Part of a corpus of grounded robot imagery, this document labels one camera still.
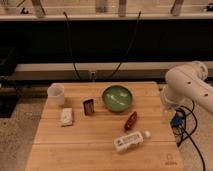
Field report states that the white labelled bottle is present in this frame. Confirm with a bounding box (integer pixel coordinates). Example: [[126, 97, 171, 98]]
[[114, 131, 151, 153]]

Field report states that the wooden board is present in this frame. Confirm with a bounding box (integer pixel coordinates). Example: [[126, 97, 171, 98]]
[[25, 82, 184, 171]]

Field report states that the green ceramic bowl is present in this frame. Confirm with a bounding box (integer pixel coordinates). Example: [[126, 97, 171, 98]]
[[102, 85, 133, 112]]

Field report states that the black box at left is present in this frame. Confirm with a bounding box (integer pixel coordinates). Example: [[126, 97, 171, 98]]
[[0, 46, 18, 118]]

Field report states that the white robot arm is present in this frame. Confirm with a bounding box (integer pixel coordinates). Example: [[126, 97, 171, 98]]
[[160, 61, 213, 124]]

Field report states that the small white packet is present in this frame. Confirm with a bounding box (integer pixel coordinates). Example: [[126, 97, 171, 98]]
[[60, 108, 73, 126]]

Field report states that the brown elongated snack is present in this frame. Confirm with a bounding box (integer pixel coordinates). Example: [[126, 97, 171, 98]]
[[124, 112, 137, 131]]

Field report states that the black cable left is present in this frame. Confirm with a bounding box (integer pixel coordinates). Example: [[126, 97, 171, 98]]
[[62, 11, 83, 81]]

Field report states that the translucent plastic cup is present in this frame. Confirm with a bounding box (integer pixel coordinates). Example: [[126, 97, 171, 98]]
[[47, 83, 65, 106]]

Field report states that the white wall outlet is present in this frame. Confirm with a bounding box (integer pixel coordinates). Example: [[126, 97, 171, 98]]
[[88, 71, 97, 80]]

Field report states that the black cable right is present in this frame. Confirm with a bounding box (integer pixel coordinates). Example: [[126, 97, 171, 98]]
[[107, 10, 142, 81]]

